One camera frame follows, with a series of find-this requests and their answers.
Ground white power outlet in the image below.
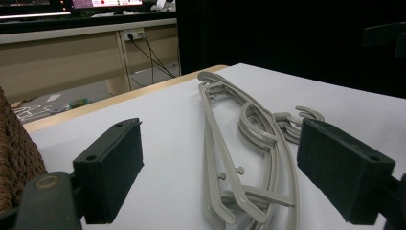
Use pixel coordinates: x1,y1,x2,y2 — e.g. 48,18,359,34
123,28,147,42

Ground white floor cable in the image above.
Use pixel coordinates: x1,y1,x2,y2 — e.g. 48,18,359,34
12,104,54,123

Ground green blue plastic bundle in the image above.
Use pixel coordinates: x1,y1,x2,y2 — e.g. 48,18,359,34
68,97,90,109

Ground brown wicker basket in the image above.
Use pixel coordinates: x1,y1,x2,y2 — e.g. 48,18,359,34
0,85,49,215

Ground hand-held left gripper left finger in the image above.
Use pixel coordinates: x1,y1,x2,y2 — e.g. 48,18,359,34
72,117,146,225

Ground black cable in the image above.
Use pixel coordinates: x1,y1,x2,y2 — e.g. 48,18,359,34
140,33,157,85
127,33,177,80

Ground beige wooden desk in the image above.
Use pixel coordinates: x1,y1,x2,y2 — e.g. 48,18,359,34
0,12,180,104

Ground black curtain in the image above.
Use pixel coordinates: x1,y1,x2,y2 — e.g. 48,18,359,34
175,0,406,100

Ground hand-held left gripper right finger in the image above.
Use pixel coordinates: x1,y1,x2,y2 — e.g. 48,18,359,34
296,118,396,226

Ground white paper sheet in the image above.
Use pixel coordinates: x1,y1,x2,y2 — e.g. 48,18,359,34
45,93,62,104

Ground computer monitor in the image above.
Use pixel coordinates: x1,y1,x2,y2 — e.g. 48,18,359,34
70,0,145,10

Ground white table sheet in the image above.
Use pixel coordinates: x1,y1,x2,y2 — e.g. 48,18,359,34
28,62,406,230

